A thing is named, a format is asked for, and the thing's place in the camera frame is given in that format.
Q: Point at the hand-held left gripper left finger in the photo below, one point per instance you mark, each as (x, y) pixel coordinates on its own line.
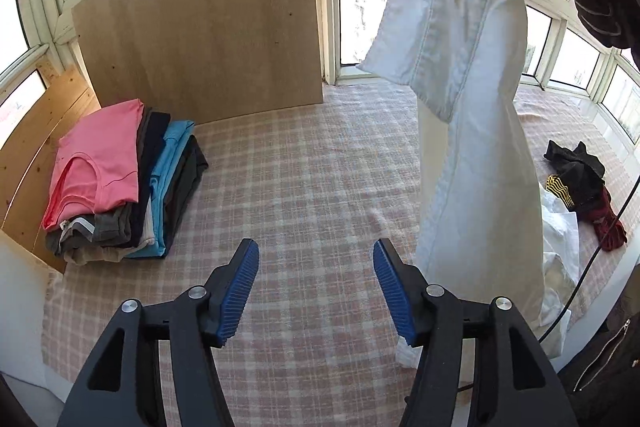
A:
(240, 292)

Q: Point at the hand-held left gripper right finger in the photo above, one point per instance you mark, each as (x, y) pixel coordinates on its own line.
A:
(395, 292)

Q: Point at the white button shirt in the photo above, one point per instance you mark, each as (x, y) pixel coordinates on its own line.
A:
(470, 107)

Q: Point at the stack of folded clothes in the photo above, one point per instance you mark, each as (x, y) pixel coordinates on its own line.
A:
(100, 167)

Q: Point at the pink plaid blanket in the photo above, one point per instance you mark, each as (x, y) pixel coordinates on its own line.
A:
(310, 187)

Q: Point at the black jacket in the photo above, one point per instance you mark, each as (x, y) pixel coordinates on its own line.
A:
(605, 372)

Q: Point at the dark red garment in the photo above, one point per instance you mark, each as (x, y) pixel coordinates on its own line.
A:
(607, 217)

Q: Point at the pine plank board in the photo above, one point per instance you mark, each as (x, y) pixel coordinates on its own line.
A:
(40, 132)

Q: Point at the large plywood board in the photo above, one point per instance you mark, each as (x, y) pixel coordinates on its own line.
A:
(200, 22)

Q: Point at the white window frame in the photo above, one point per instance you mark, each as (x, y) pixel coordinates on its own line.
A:
(327, 32)

